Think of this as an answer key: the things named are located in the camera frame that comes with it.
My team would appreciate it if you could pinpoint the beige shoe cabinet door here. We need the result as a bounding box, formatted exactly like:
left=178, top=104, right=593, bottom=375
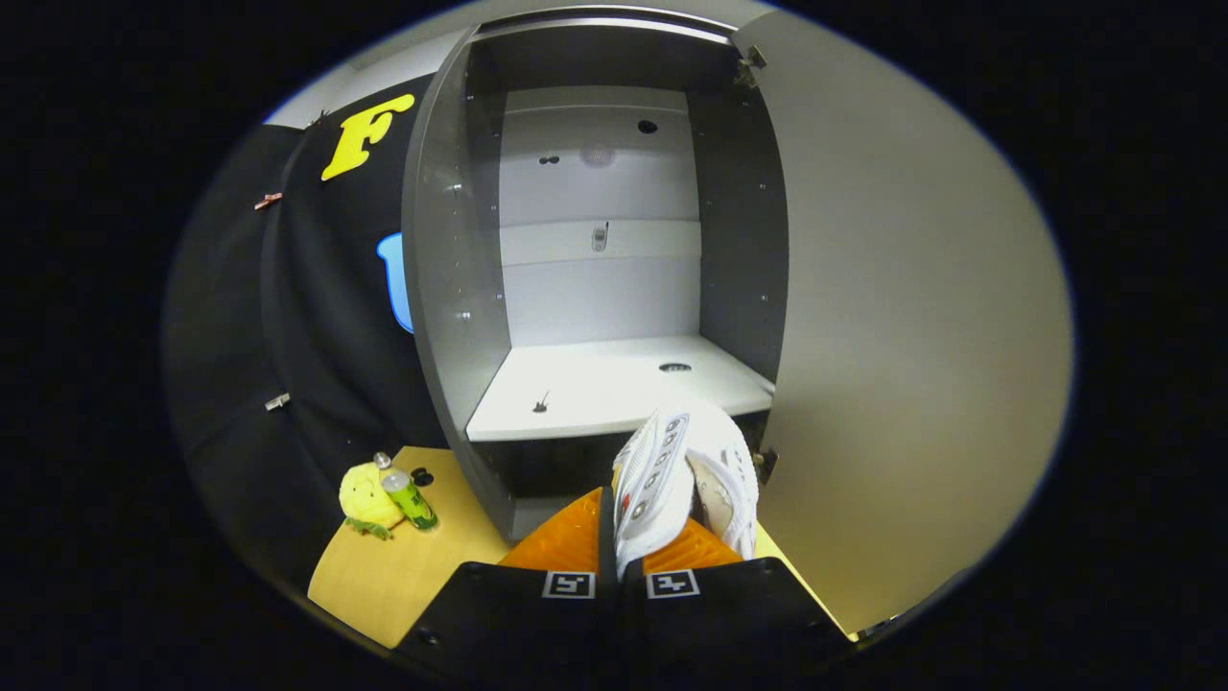
left=734, top=10, right=1075, bottom=636

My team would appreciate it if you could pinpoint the green drink bottle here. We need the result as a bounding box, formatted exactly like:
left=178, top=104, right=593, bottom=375
left=372, top=452, right=439, bottom=532

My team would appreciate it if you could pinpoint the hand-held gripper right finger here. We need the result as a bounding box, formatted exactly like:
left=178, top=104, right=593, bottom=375
left=622, top=516, right=857, bottom=678

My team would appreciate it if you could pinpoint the yellow plush toy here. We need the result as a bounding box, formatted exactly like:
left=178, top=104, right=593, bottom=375
left=338, top=462, right=404, bottom=540

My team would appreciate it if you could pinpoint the white cabinet shelf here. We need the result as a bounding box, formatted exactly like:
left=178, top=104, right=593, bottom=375
left=467, top=334, right=775, bottom=442

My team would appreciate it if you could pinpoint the white sneaker shoe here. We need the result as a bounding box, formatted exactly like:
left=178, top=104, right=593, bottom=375
left=611, top=403, right=694, bottom=582
left=672, top=398, right=761, bottom=562

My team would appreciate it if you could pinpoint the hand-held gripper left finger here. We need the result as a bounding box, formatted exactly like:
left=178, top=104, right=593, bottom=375
left=395, top=485, right=625, bottom=678

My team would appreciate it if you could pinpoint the black backdrop cloth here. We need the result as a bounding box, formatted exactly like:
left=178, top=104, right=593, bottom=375
left=165, top=72, right=452, bottom=586

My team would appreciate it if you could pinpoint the grey shoe cabinet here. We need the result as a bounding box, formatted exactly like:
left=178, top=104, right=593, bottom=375
left=401, top=5, right=792, bottom=543

